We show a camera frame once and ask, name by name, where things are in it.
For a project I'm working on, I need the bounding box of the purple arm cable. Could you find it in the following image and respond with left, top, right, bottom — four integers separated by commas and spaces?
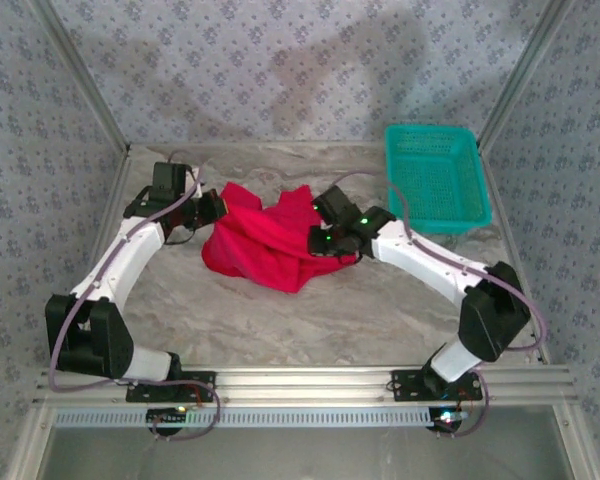
329, 169, 549, 441
48, 148, 222, 444

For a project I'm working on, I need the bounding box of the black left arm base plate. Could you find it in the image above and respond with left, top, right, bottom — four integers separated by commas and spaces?
125, 369, 218, 404

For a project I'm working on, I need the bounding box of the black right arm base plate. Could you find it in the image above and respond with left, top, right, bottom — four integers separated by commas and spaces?
390, 368, 484, 403

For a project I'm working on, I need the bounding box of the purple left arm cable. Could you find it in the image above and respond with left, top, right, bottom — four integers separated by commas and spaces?
48, 148, 222, 444

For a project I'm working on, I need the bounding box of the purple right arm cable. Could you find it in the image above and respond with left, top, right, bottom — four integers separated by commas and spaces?
329, 169, 549, 441

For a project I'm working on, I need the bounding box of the slotted grey cable duct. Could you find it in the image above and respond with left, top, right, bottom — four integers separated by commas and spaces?
53, 405, 464, 429

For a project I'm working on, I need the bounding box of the red t-shirt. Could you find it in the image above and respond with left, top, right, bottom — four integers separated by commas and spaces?
201, 182, 364, 296

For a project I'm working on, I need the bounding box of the teal plastic basket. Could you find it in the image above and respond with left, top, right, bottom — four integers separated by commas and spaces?
383, 123, 493, 236

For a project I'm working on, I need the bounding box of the aluminium mounting rail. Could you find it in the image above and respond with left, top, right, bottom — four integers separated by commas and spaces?
33, 364, 579, 405

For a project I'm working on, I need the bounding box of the aluminium frame post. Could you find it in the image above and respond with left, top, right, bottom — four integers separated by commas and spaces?
29, 0, 132, 154
478, 0, 579, 149

